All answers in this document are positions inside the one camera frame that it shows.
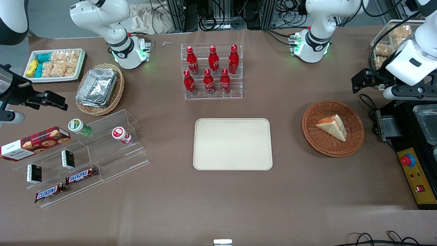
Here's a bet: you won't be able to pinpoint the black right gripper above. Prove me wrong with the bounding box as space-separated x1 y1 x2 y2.
0 65 68 112

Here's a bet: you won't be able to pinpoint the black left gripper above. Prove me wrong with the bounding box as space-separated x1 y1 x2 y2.
352 68 398 94

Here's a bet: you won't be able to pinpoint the triangular sandwich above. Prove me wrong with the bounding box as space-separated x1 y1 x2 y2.
315 114 348 142

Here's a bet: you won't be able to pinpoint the white rectangular snack tray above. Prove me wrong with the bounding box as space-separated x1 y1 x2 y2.
23 48 86 83

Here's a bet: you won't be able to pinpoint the light wicker basket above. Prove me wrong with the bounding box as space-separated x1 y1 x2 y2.
75 63 125 116

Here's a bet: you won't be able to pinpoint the brown wicker basket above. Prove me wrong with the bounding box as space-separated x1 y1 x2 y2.
302 100 365 158

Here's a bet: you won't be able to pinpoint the beige plastic tray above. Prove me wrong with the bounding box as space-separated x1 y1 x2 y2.
193 118 273 171

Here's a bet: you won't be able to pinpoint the green capped small bottle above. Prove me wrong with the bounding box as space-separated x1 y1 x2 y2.
68 118 93 137

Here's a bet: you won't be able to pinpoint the yellow snack packet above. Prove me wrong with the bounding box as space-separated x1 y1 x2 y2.
26 58 39 78

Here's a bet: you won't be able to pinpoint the red tartan cookie box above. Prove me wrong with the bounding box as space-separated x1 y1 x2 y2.
0 126 71 162

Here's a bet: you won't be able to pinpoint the stack of foil trays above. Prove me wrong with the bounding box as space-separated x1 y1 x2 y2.
75 68 118 108

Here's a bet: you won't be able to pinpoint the small black carton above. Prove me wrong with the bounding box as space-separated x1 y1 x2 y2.
61 150 75 170
27 164 43 185

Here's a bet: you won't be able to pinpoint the black machine with yellow panel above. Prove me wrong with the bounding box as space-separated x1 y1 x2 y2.
375 99 437 210

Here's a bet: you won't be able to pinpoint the red capped small bottle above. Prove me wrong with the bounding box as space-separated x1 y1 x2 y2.
111 126 132 145

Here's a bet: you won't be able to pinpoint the Snickers chocolate bar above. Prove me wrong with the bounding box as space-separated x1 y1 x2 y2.
65 166 98 185
34 182 67 204

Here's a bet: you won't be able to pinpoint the clear acrylic stepped shelf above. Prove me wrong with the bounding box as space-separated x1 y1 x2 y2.
12 109 151 209

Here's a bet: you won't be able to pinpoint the clear acrylic bottle rack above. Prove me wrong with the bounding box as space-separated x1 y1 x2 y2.
181 42 244 100

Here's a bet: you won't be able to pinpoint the beige cloth bag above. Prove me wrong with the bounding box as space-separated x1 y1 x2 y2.
129 3 179 35

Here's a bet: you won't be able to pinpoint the red cola bottle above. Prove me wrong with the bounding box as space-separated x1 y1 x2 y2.
186 46 199 76
220 68 231 94
183 70 197 96
228 44 239 75
203 69 215 95
208 45 220 75

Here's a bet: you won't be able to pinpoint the background equipment rack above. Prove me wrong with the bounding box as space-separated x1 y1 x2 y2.
166 0 309 32

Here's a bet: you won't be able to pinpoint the white wire rack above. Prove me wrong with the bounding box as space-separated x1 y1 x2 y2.
370 19 427 92

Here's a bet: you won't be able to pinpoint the black machine power cable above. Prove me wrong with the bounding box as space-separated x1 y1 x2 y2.
358 93 380 137

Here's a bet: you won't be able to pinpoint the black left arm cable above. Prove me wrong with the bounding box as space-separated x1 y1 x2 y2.
368 10 422 70

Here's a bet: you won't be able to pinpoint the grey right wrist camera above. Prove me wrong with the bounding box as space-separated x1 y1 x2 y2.
0 110 26 126

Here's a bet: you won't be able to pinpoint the black cables at table edge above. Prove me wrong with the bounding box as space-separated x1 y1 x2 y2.
333 231 437 246

